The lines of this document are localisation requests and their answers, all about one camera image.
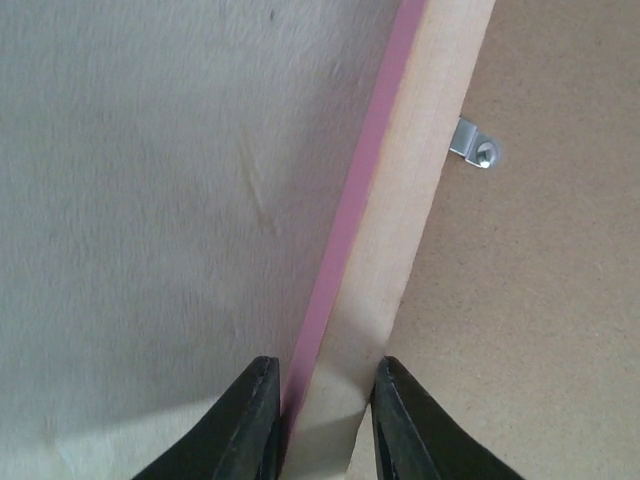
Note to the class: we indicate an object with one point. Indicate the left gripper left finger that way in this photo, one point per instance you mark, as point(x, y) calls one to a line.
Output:
point(237, 438)

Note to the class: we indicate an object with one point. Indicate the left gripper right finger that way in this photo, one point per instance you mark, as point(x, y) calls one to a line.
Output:
point(415, 438)

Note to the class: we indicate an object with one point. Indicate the pink wooden picture frame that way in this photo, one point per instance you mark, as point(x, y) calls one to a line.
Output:
point(387, 196)

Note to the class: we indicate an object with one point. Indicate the brown frame backing board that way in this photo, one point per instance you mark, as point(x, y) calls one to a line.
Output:
point(521, 316)

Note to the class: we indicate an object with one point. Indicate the metal frame retaining clip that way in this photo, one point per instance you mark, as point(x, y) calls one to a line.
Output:
point(476, 148)

